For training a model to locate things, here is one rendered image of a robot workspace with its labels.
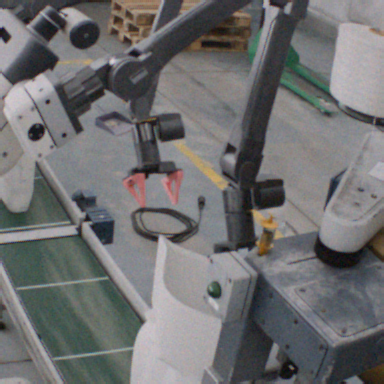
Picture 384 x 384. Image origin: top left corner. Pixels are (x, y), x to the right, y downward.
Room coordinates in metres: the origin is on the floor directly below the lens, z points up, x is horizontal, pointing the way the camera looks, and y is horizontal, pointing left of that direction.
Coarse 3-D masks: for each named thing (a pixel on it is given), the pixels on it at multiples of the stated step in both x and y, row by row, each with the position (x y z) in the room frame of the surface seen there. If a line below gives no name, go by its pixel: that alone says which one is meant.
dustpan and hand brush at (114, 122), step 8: (96, 104) 4.72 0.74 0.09; (104, 112) 4.68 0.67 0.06; (112, 112) 4.71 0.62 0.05; (96, 120) 4.56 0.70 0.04; (104, 120) 4.65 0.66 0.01; (112, 120) 4.68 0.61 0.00; (120, 120) 4.70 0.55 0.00; (128, 120) 4.67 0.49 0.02; (104, 128) 4.51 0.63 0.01; (112, 128) 4.55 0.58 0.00; (120, 128) 4.56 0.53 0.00; (128, 128) 4.58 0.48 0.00
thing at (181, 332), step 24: (168, 240) 1.52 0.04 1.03; (168, 264) 1.51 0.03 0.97; (192, 264) 1.48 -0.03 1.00; (168, 288) 1.51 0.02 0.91; (192, 288) 1.48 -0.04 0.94; (168, 312) 1.30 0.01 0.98; (192, 312) 1.26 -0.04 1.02; (144, 336) 1.43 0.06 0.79; (168, 336) 1.29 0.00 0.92; (192, 336) 1.25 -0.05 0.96; (216, 336) 1.23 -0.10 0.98; (144, 360) 1.40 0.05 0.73; (168, 360) 1.28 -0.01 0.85; (192, 360) 1.25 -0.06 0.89
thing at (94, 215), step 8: (80, 192) 2.86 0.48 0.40; (88, 192) 2.83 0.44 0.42; (72, 200) 2.86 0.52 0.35; (80, 200) 2.82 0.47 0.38; (88, 200) 2.79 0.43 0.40; (80, 208) 2.79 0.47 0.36; (88, 208) 2.75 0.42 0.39; (96, 208) 2.75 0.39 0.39; (104, 208) 2.77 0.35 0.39; (88, 216) 2.69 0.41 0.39; (96, 216) 2.69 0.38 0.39; (104, 216) 2.70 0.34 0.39; (88, 224) 2.63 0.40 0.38; (96, 224) 2.64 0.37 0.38; (104, 224) 2.66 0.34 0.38; (112, 224) 2.68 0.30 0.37; (96, 232) 2.64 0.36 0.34; (104, 232) 2.66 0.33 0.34; (112, 232) 2.68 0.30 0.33; (104, 240) 2.66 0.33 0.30; (112, 240) 2.68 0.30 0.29
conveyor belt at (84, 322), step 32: (32, 256) 2.31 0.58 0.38; (64, 256) 2.36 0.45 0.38; (32, 288) 2.09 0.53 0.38; (64, 288) 2.14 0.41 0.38; (96, 288) 2.19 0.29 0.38; (32, 320) 1.90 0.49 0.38; (64, 320) 1.94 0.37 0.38; (96, 320) 1.99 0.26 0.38; (128, 320) 2.02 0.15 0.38; (64, 352) 1.76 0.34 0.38; (96, 352) 1.80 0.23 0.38; (128, 352) 1.84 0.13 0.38
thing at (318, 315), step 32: (256, 256) 1.03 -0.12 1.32; (288, 256) 1.01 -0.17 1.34; (256, 288) 0.97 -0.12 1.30; (288, 288) 0.93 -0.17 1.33; (320, 288) 0.93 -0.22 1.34; (352, 288) 0.94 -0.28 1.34; (256, 320) 0.96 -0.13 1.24; (288, 320) 0.89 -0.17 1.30; (320, 320) 0.85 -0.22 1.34; (352, 320) 0.85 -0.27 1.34; (224, 352) 1.00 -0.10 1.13; (256, 352) 0.99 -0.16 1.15; (288, 352) 0.87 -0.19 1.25; (320, 352) 0.81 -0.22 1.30; (352, 352) 0.80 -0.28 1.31
